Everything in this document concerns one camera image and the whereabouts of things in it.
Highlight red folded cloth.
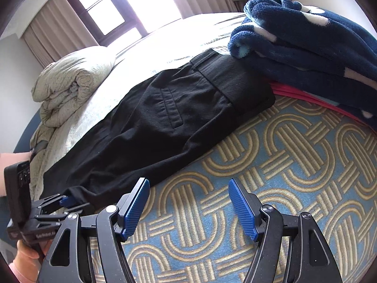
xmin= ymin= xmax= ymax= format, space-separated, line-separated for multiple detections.
xmin=269 ymin=81 xmax=377 ymax=130

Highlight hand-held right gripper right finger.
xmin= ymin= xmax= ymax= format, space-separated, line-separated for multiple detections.
xmin=229 ymin=178 xmax=344 ymax=283

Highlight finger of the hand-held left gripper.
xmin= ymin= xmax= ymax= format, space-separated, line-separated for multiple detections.
xmin=35 ymin=203 xmax=90 ymax=220
xmin=41 ymin=194 xmax=74 ymax=208

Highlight dark framed window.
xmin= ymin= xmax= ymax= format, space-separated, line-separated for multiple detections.
xmin=64 ymin=0 xmax=148 ymax=46

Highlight navy fleece blanket white spots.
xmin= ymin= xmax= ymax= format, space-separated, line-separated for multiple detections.
xmin=228 ymin=0 xmax=377 ymax=132

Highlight black pants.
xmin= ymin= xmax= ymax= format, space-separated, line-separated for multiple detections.
xmin=43 ymin=48 xmax=276 ymax=210

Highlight person's left hand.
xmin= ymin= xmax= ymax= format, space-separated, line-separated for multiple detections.
xmin=16 ymin=239 xmax=53 ymax=272

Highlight person's left forearm pink sleeve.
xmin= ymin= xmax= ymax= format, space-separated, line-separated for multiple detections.
xmin=7 ymin=259 xmax=40 ymax=283

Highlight blue beige patterned bed sheet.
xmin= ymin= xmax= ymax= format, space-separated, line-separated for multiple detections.
xmin=29 ymin=12 xmax=377 ymax=283

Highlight beige folded quilt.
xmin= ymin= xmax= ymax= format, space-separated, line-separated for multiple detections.
xmin=31 ymin=46 xmax=117 ymax=127

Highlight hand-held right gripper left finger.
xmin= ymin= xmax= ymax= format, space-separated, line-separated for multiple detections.
xmin=38 ymin=178 xmax=151 ymax=283

